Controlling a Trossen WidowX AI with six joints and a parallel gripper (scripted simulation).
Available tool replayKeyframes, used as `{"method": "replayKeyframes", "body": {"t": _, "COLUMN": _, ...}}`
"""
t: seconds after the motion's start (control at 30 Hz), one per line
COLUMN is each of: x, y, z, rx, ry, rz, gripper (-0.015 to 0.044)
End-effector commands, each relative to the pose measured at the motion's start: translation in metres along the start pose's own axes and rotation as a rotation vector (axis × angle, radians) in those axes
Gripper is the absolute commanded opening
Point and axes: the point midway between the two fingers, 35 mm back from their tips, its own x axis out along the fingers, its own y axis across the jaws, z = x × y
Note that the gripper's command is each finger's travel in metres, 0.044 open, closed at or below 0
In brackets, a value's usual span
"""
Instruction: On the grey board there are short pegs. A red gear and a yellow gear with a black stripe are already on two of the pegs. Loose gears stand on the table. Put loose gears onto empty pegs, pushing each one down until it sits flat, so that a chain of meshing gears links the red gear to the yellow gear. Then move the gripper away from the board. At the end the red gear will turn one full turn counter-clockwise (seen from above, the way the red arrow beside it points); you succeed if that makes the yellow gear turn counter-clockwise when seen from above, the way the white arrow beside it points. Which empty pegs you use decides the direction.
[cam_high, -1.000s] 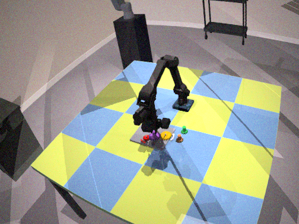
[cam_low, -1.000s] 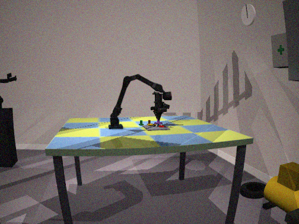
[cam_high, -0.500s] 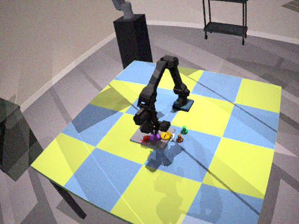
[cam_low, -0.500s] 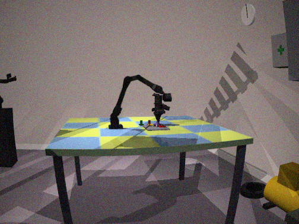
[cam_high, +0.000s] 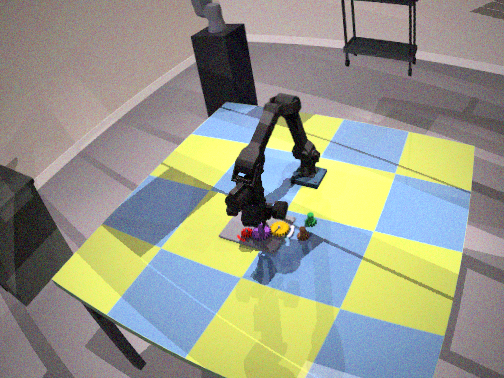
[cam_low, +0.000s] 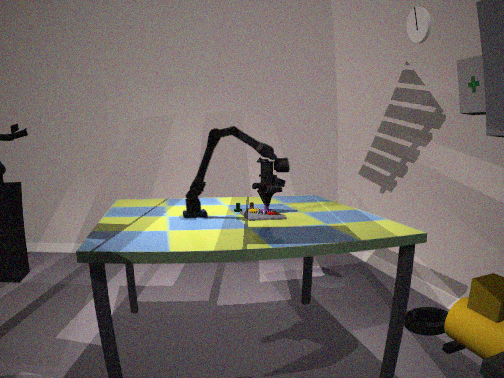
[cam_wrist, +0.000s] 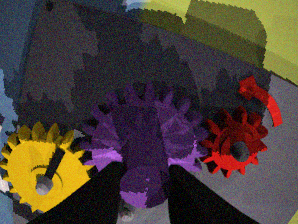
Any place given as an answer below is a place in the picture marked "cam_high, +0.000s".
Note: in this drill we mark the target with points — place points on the red gear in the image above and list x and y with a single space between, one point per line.
248 234

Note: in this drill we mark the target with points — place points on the brown gear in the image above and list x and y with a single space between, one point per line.
302 234

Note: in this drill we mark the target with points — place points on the purple gear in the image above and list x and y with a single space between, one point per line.
260 233

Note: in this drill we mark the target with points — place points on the green gear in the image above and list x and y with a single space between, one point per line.
310 220

